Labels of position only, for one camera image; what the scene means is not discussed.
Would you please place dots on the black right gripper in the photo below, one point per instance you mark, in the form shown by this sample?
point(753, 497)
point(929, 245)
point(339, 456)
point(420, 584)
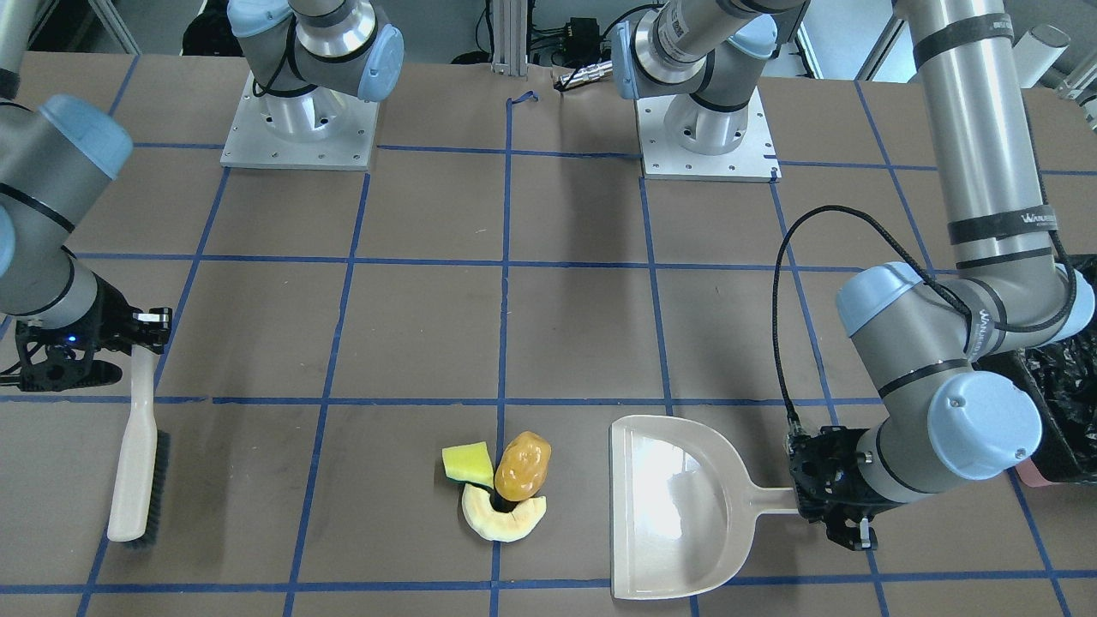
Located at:
point(112, 315)

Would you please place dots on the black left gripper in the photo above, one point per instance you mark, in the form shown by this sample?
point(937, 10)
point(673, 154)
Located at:
point(842, 490)

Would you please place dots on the beige plastic dustpan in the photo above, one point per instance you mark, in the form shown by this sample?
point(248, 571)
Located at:
point(684, 508)

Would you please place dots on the beige hand brush black bristles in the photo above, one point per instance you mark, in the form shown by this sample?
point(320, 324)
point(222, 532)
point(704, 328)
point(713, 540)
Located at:
point(142, 466)

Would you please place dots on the orange brown potato toy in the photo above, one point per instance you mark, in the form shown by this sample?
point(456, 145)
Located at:
point(522, 470)

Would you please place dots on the beige melon slice toy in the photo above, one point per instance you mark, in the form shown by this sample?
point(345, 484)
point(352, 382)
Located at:
point(500, 526)

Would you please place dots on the yellow sponge piece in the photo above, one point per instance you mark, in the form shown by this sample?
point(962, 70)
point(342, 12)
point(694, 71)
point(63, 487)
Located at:
point(469, 463)

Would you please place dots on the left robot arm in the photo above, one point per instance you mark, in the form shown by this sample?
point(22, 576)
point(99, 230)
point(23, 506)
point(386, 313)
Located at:
point(919, 337)

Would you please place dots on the black lined trash bin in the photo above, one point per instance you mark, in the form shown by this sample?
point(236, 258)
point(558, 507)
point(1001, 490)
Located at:
point(1061, 380)

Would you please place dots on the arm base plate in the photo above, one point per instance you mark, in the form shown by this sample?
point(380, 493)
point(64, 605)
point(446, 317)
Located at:
point(682, 141)
point(319, 131)

